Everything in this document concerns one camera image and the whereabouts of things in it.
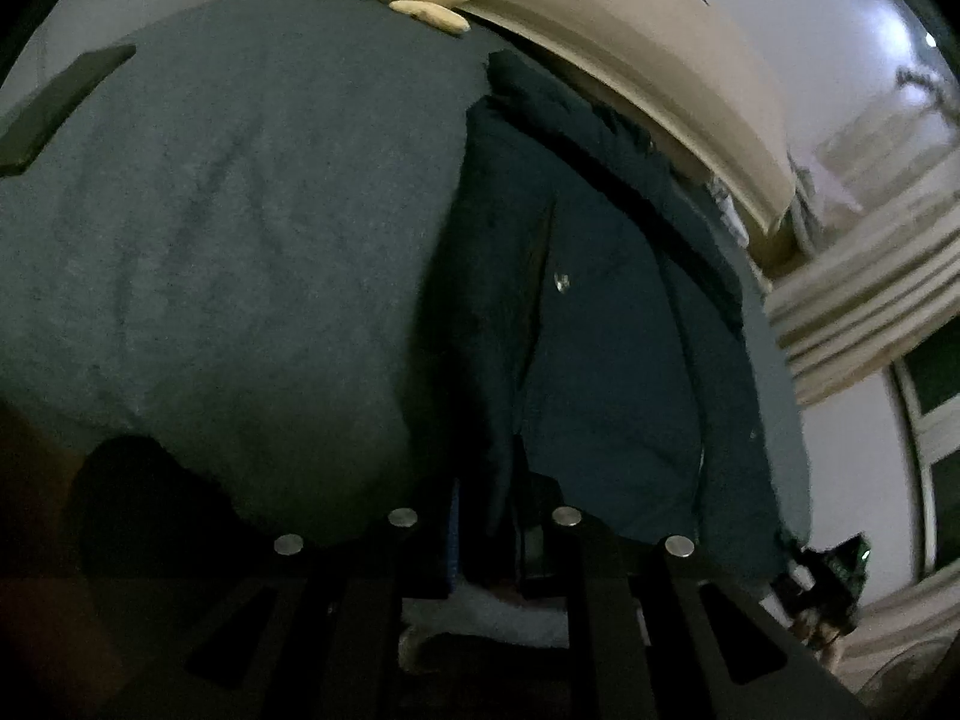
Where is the dark navy puffer jacket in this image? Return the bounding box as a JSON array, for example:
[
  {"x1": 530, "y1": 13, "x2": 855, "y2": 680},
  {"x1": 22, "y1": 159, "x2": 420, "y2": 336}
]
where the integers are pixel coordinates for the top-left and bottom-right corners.
[{"x1": 412, "y1": 50, "x2": 782, "y2": 592}]

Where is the beige pleated curtain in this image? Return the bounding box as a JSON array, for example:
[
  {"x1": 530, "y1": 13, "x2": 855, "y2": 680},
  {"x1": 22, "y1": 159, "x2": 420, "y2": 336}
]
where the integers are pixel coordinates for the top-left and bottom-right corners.
[{"x1": 766, "y1": 106, "x2": 958, "y2": 406}]

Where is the grey bed sheet mattress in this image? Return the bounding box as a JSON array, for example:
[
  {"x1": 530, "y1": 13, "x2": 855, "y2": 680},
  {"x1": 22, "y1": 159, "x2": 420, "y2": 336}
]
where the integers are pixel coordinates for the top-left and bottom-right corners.
[{"x1": 0, "y1": 0, "x2": 815, "y2": 650}]

